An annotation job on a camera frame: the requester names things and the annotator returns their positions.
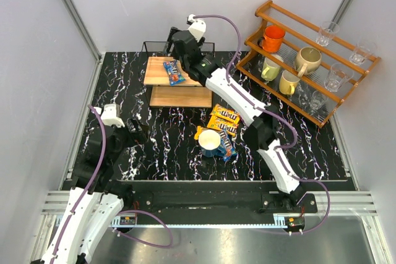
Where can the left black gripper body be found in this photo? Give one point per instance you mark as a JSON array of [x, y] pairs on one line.
[[133, 132]]

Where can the wooden cup rack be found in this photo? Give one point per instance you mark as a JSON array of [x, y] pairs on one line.
[[288, 58]]

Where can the yellow candy bag top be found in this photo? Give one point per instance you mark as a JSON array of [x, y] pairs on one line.
[[225, 114]]

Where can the clear glass tier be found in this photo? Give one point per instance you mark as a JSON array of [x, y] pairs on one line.
[[317, 100], [338, 75]]

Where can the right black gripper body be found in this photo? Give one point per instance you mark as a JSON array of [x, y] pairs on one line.
[[176, 41]]

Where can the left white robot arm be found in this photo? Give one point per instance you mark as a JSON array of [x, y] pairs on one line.
[[95, 197]]

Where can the yellow candy bag under mug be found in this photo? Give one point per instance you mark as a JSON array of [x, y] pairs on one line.
[[200, 129]]

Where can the orange mug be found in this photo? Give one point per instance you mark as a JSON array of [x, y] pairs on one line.
[[272, 39]]

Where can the light green mug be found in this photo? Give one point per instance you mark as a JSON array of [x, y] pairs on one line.
[[270, 69]]

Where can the pale yellow mug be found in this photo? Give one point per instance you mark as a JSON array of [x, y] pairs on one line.
[[288, 83]]

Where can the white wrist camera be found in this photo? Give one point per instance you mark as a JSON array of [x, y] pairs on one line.
[[111, 115], [197, 28]]

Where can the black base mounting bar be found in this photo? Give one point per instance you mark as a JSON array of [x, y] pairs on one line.
[[257, 196]]

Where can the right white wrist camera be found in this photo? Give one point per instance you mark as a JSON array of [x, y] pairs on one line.
[[197, 28]]

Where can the two-tier wood wire shelf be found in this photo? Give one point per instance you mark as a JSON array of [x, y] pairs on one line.
[[167, 84]]

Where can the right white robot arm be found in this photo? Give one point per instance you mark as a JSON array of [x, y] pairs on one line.
[[260, 134]]

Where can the clear glass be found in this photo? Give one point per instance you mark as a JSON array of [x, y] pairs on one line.
[[362, 51], [327, 32]]

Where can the blue mug white inside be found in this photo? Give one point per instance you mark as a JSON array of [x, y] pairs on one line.
[[211, 144]]

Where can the clear glass bottom tier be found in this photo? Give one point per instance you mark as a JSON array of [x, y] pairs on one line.
[[317, 100]]

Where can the clear glass top right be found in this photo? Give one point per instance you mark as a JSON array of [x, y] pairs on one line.
[[362, 51]]

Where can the beige round mug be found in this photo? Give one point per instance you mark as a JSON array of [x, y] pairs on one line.
[[307, 61]]

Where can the clear glass middle tier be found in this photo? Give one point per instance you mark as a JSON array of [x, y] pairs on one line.
[[338, 75]]

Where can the blue candy bag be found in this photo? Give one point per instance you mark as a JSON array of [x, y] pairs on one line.
[[227, 149], [174, 75]]

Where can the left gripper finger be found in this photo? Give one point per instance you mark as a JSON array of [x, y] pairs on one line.
[[142, 133], [135, 122]]

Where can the clear glass top left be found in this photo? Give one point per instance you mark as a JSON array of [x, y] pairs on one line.
[[327, 32]]

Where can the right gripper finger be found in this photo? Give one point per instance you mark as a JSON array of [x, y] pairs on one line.
[[168, 43], [201, 43]]

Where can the yellow candy bag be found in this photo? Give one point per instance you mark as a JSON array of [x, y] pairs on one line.
[[219, 124], [225, 114], [200, 129]]

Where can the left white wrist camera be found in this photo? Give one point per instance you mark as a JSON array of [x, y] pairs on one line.
[[111, 115]]

